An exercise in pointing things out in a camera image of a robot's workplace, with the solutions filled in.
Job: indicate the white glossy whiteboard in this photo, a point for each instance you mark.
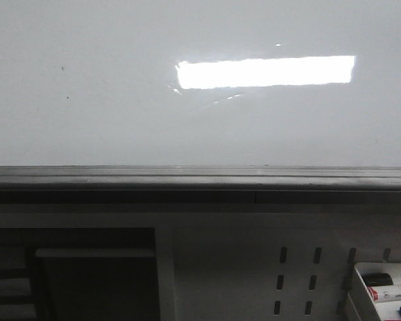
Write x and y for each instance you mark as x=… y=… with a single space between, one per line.
x=266 y=83

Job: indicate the grey aluminium whiteboard tray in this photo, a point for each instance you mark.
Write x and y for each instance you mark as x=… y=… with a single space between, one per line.
x=199 y=178

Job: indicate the dark shelf unit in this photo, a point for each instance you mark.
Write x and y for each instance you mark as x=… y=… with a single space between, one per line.
x=78 y=274

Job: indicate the black capped marker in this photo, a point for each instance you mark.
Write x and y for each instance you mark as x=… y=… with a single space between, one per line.
x=377 y=279

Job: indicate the white plastic marker bin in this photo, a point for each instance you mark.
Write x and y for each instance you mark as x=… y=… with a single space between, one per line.
x=360 y=304

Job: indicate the red capped white marker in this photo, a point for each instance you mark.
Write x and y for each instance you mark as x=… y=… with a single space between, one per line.
x=385 y=293

